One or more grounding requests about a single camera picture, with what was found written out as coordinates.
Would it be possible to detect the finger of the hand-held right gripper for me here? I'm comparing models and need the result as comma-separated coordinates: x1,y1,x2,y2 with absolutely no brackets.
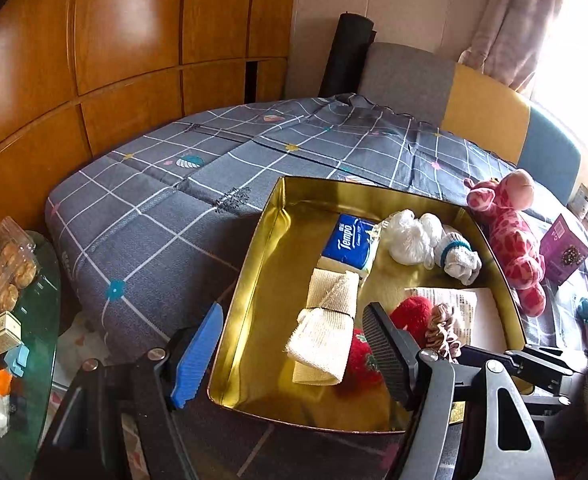
519,374,582,411
459,345,587,377

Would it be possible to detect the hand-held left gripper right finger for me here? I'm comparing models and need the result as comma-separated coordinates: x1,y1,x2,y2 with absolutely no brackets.
361,301,555,480

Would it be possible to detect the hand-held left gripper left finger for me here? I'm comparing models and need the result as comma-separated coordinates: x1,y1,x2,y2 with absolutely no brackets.
34,302,225,480

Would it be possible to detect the red fluffy plush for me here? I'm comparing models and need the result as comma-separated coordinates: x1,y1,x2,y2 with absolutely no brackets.
341,296,435,401

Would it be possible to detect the pink brown satin scrunchie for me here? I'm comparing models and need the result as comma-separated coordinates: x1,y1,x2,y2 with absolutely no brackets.
425,304,462,361

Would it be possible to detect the white printed soft packet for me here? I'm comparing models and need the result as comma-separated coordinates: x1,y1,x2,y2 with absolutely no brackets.
405,286,510,351

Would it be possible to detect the beige cloth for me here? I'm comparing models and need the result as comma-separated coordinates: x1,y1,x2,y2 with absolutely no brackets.
286,267,362,386

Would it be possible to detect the gold metal tin box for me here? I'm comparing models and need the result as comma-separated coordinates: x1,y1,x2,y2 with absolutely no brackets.
206,176,532,433

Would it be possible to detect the blue white tissue pack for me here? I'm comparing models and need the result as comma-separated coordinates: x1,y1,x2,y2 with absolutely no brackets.
320,213,382,283

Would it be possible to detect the purple cardboard box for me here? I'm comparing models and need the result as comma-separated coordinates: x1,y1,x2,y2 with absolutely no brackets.
539,212,588,286

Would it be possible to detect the pink spotted giraffe plush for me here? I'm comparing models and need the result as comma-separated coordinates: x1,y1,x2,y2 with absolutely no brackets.
463,169,547,317

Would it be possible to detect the white crumpled plastic bag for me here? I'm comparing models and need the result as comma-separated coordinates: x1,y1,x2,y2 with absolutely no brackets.
381,208,445,266

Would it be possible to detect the white rolled socks teal band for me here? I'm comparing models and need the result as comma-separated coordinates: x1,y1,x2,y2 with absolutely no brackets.
431,227,482,286

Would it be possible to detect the white floral cloth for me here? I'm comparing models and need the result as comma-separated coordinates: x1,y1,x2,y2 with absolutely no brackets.
56,310,124,386

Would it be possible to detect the grey checked bed sheet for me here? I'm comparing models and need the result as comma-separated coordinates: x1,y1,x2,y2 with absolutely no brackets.
44,92,588,480

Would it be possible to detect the green glass table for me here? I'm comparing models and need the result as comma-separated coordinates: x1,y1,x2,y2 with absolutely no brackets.
0,230,62,461

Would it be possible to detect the blue plastic clip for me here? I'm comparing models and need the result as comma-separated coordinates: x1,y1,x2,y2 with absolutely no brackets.
4,344,32,378

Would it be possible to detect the small green white box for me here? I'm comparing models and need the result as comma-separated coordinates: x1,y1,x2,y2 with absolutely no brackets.
0,310,23,358

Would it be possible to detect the clear plastic pastry box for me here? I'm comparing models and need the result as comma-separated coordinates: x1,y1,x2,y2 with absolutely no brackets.
0,216,39,313

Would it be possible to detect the blue yellow grey headboard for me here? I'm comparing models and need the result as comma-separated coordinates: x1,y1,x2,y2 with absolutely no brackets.
356,42,585,208

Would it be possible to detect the window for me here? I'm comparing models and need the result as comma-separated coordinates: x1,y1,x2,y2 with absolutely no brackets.
529,0,588,126

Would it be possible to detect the black rolled yoga mat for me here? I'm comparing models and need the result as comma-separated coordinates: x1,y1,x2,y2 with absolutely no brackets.
322,11,377,97

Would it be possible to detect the beige curtain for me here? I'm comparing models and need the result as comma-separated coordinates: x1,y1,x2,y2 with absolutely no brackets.
459,0,570,93

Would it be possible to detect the wooden wardrobe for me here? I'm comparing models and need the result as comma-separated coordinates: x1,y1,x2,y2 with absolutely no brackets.
0,0,299,241

